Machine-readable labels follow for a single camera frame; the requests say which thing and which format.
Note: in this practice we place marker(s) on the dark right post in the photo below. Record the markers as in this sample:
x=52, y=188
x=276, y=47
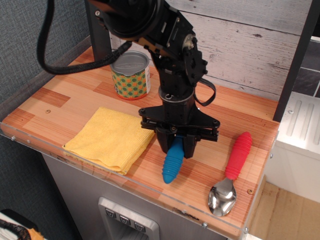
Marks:
x=297, y=60

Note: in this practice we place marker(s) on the green orange dotted can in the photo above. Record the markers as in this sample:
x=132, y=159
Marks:
x=131, y=75

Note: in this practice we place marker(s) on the grey toy fridge front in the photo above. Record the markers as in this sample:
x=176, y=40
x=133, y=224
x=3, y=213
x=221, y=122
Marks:
x=81, y=193

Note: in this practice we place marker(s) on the white toy sink unit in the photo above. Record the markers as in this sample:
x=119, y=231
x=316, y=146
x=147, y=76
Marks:
x=294, y=163

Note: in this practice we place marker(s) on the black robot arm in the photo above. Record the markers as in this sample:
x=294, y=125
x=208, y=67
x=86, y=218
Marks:
x=169, y=38

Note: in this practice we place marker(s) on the clear acrylic edge guard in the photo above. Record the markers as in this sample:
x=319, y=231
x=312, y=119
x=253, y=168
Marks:
x=187, y=195

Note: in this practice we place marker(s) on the dark left post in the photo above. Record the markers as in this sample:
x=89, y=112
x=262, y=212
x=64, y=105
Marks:
x=99, y=35

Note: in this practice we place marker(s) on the silver dispenser panel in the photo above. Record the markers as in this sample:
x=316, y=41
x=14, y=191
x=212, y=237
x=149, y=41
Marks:
x=127, y=220

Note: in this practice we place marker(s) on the orange black object corner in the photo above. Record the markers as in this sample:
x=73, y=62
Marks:
x=14, y=226

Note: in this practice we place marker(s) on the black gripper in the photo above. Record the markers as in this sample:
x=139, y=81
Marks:
x=182, y=118

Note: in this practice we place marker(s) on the dark post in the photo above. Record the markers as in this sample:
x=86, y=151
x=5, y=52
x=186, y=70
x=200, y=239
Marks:
x=99, y=35
x=297, y=60

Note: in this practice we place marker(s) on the yellow folded cloth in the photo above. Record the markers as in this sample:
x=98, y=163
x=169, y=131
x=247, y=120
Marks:
x=111, y=139

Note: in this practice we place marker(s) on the blue handled fork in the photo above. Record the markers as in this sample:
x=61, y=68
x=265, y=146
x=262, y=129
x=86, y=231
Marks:
x=173, y=160

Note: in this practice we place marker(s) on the red handled spoon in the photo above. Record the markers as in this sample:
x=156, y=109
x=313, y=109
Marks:
x=222, y=196

